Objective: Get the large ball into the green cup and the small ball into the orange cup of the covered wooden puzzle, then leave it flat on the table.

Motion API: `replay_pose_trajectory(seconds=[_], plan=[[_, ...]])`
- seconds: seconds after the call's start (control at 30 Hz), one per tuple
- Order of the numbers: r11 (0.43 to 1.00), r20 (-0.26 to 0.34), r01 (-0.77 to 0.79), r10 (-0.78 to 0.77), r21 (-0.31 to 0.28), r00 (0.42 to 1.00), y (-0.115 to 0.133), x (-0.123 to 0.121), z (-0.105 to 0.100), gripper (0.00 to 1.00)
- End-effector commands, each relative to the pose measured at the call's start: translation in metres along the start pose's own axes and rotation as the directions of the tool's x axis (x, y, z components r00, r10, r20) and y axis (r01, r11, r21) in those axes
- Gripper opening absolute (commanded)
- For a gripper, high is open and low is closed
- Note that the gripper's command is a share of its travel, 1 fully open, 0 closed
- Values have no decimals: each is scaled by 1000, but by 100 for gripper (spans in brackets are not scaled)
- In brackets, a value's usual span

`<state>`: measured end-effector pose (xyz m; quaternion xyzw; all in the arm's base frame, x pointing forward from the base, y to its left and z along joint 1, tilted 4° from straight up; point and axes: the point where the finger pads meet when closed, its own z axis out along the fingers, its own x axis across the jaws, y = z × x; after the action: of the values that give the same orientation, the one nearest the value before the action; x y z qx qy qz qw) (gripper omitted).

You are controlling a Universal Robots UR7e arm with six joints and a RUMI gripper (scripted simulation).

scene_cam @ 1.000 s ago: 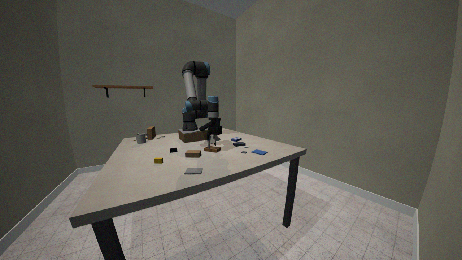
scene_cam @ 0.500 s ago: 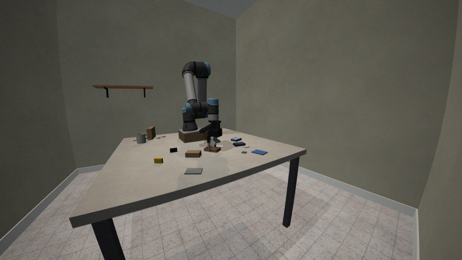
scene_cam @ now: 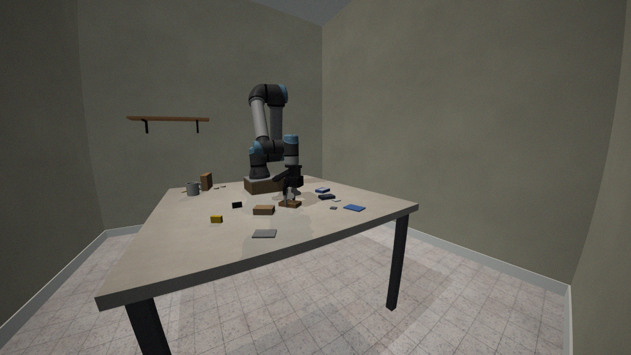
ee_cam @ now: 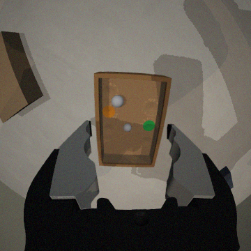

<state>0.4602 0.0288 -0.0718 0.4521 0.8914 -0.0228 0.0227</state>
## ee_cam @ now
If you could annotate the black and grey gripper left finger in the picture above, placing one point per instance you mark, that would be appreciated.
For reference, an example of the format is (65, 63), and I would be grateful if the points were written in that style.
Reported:
(66, 182)

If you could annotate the tan rectangular box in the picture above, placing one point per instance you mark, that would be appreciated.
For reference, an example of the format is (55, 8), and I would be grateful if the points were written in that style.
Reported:
(18, 85)

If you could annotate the dark grey rectangular box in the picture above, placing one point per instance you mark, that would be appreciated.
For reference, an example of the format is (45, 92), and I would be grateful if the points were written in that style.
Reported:
(227, 175)

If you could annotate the brown wooden ball-in-hole puzzle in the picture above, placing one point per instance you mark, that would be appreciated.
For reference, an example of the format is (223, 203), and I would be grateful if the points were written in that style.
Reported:
(130, 110)

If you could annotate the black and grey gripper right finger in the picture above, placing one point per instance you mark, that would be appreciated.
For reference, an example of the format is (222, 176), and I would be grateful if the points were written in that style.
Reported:
(195, 181)

